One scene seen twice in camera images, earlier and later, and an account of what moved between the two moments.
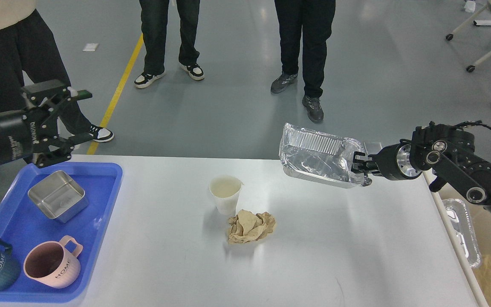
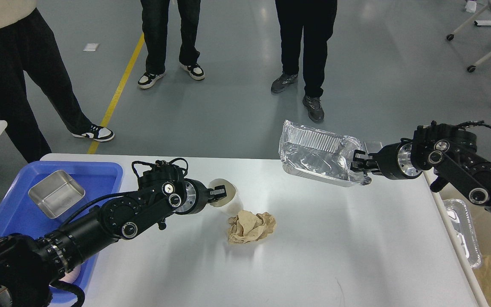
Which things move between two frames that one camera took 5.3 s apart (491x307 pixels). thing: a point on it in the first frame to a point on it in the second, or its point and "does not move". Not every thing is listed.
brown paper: (247, 227) does not move
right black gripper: (393, 163) does not move
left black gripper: (11, 134) to (197, 196)
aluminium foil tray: (320, 154) does not move
